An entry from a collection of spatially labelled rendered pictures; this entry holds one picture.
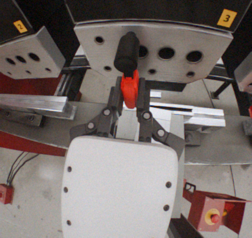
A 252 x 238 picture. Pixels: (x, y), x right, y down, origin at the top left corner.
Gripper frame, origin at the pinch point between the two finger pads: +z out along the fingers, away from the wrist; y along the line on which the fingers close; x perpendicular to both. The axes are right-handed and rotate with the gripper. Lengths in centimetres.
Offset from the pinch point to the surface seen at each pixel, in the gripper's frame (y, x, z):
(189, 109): 15.8, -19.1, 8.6
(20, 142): -81, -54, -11
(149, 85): 2.6, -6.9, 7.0
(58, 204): -77, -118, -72
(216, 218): 37, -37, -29
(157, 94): 6.0, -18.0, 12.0
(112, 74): -2.8, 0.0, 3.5
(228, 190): 108, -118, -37
